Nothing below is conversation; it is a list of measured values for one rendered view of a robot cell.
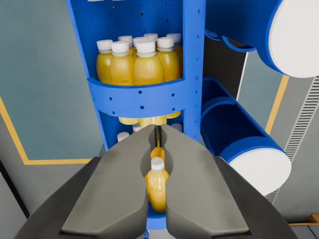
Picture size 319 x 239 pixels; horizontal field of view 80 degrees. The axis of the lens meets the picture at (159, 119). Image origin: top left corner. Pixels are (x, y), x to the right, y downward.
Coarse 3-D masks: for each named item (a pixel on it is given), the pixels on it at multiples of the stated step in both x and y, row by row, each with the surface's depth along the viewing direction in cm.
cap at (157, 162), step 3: (153, 159) 57; (156, 159) 57; (159, 159) 57; (162, 159) 56; (153, 162) 56; (156, 162) 56; (159, 162) 56; (162, 162) 55; (153, 165) 55; (156, 165) 54; (159, 165) 55; (162, 165) 55; (153, 168) 55; (156, 168) 55; (159, 168) 55
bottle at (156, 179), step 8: (152, 176) 56; (160, 176) 56; (168, 176) 58; (152, 184) 57; (160, 184) 56; (152, 192) 59; (160, 192) 58; (152, 200) 61; (160, 200) 60; (160, 208) 62
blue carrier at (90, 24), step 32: (128, 0) 52; (160, 0) 52; (192, 0) 33; (96, 32) 50; (128, 32) 56; (160, 32) 56; (192, 32) 35; (192, 64) 38; (96, 96) 41; (128, 96) 37; (160, 96) 37; (192, 96) 42; (128, 128) 69; (192, 128) 46; (160, 224) 58
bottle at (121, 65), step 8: (120, 56) 43; (128, 56) 43; (112, 64) 43; (120, 64) 43; (128, 64) 43; (112, 72) 44; (120, 72) 43; (128, 72) 43; (112, 80) 45; (120, 80) 44; (128, 80) 44; (120, 120) 51; (128, 120) 49; (136, 120) 50
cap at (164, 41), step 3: (159, 39) 43; (162, 39) 43; (165, 39) 43; (168, 39) 43; (171, 39) 43; (159, 42) 44; (162, 42) 43; (165, 42) 43; (168, 42) 43; (171, 42) 44; (159, 45) 44; (162, 45) 44; (165, 45) 44; (168, 45) 44; (171, 45) 44
